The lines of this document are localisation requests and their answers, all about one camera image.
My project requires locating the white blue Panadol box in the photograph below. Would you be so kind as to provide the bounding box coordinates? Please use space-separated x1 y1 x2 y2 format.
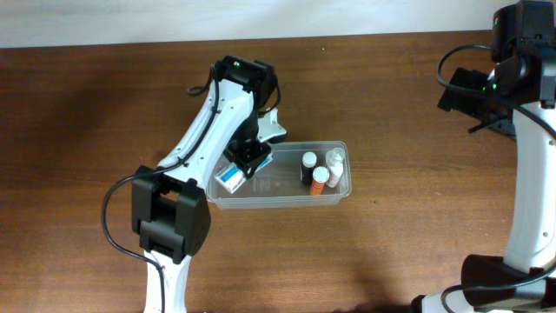
210 155 248 197

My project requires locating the dark bottle white cap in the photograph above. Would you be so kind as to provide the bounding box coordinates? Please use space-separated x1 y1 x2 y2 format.
301 151 317 185

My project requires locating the orange Redoxon tablet tube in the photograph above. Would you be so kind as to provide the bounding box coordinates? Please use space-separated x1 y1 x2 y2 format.
309 166 330 196

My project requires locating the white calamine lotion bottle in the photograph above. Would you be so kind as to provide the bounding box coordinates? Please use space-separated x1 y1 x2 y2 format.
325 148 346 188

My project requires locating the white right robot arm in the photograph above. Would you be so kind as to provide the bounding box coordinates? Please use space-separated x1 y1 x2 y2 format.
410 1 555 313

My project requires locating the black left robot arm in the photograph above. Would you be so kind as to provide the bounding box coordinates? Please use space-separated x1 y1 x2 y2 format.
131 56 285 312

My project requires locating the clear plastic container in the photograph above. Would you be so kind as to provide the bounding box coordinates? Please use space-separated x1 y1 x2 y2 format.
206 141 352 210

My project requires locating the black right camera cable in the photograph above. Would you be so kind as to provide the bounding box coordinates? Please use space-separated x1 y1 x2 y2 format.
436 43 556 313

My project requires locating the black camera cable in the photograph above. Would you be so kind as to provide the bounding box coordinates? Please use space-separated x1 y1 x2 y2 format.
100 64 282 313
436 43 556 313

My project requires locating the black left camera cable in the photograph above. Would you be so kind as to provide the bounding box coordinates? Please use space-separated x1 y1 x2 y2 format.
100 64 282 313

